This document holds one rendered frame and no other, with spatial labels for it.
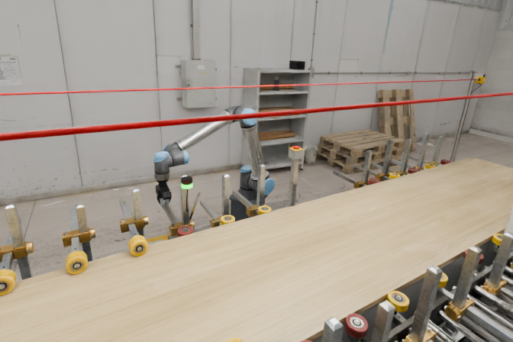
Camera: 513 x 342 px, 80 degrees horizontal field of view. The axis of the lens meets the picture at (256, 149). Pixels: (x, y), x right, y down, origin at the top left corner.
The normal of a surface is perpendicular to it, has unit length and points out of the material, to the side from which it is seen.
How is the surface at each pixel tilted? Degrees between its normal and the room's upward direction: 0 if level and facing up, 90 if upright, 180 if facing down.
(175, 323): 0
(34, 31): 90
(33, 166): 90
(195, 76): 90
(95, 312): 0
